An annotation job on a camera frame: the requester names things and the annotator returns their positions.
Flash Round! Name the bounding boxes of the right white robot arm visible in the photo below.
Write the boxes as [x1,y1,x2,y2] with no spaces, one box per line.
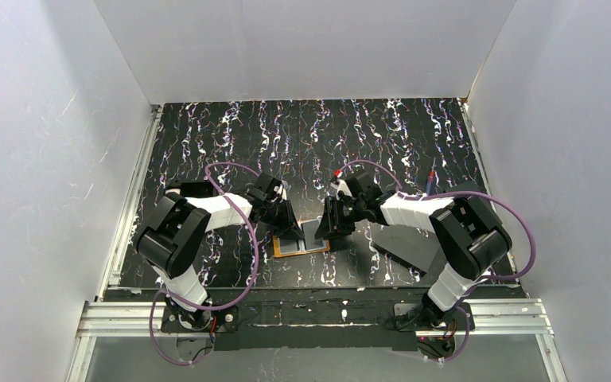
[314,172,512,324]

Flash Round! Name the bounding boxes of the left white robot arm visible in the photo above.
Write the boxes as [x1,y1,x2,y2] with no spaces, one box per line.
[133,173,304,314]

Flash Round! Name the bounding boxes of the blue red screwdriver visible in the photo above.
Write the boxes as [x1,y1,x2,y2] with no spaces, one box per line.
[426,158,436,195]

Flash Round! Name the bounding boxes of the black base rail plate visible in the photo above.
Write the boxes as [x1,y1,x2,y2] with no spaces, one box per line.
[155,287,476,351]

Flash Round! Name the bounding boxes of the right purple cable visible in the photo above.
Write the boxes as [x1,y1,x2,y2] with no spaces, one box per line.
[334,159,538,364]

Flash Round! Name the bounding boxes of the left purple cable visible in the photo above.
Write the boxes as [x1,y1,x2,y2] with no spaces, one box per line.
[149,162,262,368]

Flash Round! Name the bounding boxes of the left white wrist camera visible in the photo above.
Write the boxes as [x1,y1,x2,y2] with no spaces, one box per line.
[279,180,290,200]

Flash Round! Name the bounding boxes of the orange card holder wallet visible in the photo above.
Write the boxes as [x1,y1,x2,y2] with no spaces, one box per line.
[273,216,330,258]

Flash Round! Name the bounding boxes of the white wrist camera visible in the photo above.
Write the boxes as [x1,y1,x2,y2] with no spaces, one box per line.
[279,180,290,200]
[330,169,352,200]

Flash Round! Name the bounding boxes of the black flat slab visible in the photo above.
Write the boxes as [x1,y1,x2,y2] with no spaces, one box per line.
[372,226,445,273]

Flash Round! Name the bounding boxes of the purple cable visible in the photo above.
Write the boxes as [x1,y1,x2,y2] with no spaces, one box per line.
[149,162,262,368]
[334,159,538,364]

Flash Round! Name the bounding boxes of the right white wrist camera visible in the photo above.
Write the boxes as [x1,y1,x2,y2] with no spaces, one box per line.
[330,169,352,200]

